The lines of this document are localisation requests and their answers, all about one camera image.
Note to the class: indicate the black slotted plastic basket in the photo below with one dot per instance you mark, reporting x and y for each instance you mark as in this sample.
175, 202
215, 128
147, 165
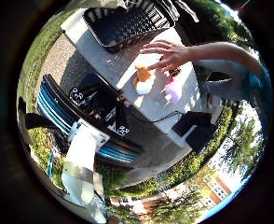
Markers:
127, 28

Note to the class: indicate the red brick building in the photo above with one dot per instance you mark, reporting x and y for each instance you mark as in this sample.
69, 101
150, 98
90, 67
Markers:
211, 186

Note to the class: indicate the person in jeans, blue shirt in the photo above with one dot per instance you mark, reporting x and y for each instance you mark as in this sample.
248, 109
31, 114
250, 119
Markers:
224, 81

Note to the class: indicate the pink and purple plush toy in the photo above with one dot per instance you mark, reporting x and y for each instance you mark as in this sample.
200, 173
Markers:
173, 90

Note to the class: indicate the orange fox plush toy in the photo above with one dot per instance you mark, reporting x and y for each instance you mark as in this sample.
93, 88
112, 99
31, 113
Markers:
143, 77

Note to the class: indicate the black box on table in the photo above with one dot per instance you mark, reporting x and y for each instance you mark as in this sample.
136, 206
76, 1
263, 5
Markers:
196, 130

